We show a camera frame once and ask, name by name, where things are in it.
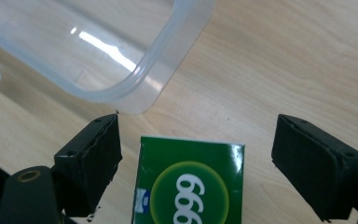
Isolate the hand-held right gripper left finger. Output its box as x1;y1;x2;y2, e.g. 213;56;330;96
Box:
53;113;123;218

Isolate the clear plastic storage box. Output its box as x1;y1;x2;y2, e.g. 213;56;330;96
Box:
0;0;214;115

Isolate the green cardboard box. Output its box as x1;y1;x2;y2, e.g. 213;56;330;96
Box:
131;135;246;224

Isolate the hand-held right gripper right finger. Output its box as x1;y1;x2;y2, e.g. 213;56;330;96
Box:
270;113;358;222

